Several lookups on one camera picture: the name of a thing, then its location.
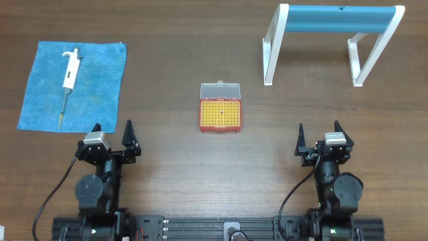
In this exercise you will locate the red and yellow tip box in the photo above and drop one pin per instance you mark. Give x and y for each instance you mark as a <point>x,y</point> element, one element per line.
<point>220,114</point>

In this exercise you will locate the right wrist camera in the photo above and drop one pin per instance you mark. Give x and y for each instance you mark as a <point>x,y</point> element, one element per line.
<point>335,138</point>

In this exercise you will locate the mounting rail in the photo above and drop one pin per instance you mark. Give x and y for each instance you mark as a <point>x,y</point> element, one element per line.
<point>200,229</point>

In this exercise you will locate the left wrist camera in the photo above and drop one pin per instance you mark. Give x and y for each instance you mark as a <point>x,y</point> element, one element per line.
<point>96,140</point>

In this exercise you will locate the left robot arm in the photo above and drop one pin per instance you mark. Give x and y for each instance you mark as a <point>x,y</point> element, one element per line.
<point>90,192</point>

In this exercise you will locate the blue cloth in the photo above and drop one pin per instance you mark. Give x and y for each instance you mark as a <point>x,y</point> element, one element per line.
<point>97,83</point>

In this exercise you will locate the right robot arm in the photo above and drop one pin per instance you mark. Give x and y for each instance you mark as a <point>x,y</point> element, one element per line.
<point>347,192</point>

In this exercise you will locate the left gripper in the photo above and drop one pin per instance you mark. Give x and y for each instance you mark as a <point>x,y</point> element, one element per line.
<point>100,156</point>

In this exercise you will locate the white pipette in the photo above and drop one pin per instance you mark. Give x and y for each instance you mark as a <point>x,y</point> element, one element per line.
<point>71,73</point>

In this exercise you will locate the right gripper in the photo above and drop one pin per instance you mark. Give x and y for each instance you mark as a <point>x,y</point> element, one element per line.
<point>332,154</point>

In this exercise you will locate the white and blue stand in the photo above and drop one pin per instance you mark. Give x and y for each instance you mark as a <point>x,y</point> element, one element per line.
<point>334,18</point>

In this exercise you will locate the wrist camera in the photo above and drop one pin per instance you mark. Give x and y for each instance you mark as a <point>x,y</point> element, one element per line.
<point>96,140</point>
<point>335,138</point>

